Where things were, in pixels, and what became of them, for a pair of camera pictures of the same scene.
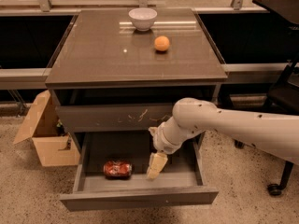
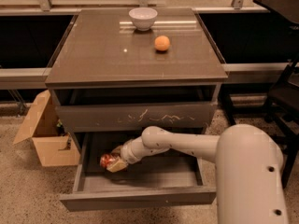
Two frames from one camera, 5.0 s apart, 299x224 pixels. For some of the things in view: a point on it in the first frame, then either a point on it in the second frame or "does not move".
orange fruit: (162, 43) does not move
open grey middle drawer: (113, 167) does not move
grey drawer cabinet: (116, 74) does not move
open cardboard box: (53, 147) does not move
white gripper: (161, 143) → (128, 153)
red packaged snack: (117, 169) → (106, 160)
